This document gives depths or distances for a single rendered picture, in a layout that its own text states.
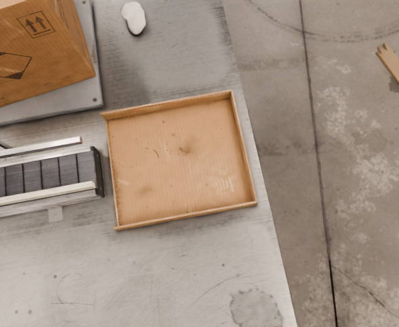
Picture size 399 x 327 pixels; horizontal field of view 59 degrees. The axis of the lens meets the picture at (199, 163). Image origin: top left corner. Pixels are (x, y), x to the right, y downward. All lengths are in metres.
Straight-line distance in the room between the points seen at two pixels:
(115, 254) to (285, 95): 1.26
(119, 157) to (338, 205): 1.14
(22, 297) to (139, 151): 0.39
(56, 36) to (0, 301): 0.55
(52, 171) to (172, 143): 0.26
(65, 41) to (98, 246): 0.42
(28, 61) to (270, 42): 1.36
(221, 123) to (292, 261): 0.95
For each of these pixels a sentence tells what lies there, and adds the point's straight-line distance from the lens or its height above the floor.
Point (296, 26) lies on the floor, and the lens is 2.02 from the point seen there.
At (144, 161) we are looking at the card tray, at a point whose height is 0.83.
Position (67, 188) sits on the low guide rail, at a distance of 0.75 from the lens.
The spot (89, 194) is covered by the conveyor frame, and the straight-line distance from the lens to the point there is 0.77.
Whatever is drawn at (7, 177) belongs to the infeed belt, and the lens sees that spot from 0.85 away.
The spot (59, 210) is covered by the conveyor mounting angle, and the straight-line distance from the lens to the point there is 0.84.
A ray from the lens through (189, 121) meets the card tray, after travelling 0.82.
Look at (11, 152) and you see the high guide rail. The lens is 0.77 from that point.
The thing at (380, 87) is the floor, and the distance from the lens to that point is 1.96.
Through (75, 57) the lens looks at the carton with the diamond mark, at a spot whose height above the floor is 0.94.
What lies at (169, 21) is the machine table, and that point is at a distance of 0.96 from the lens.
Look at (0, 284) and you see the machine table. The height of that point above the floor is 0.83.
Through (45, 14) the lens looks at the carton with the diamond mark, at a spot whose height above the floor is 1.08.
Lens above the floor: 1.60
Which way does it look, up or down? 75 degrees down
